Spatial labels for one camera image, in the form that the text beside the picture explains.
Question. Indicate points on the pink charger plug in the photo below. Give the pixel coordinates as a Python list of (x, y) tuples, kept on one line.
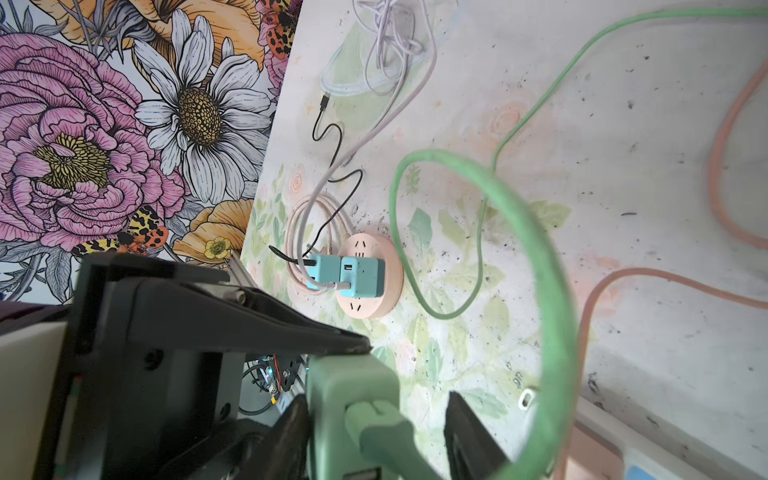
[(589, 456)]

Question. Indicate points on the teal charger with black cable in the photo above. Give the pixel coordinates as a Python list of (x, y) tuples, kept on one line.
[(323, 268)]

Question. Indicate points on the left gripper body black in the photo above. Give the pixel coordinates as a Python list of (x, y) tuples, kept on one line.
[(147, 382)]

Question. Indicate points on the round pink power socket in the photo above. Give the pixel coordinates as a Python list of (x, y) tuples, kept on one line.
[(379, 247)]

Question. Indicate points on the green charger plug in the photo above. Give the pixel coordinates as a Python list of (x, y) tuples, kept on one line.
[(357, 428)]

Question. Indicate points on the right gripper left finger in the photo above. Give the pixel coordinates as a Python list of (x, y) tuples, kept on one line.
[(283, 452)]

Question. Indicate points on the teal charger with white cable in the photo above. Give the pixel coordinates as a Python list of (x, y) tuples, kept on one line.
[(362, 277)]

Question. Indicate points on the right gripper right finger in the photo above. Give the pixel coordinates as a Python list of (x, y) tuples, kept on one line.
[(471, 450)]

